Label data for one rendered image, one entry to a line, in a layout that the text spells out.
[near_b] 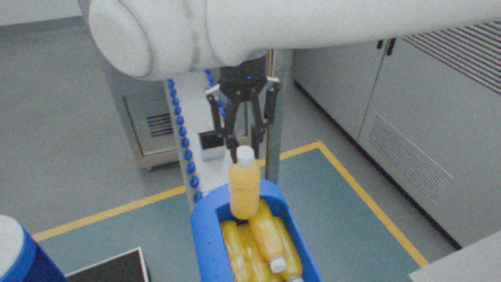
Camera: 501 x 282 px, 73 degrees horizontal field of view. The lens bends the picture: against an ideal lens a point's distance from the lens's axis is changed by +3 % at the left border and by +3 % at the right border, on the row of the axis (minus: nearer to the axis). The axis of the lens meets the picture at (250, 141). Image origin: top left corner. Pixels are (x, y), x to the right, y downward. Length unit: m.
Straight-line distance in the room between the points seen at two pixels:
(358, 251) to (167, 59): 2.09
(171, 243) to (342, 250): 1.08
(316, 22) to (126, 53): 0.16
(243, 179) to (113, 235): 1.79
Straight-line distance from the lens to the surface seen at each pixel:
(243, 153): 0.67
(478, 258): 1.13
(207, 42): 0.30
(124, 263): 2.10
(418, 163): 2.36
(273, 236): 0.90
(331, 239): 2.28
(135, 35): 0.28
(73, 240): 2.49
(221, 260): 0.81
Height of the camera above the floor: 1.92
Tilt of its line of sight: 43 degrees down
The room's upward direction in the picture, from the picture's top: straight up
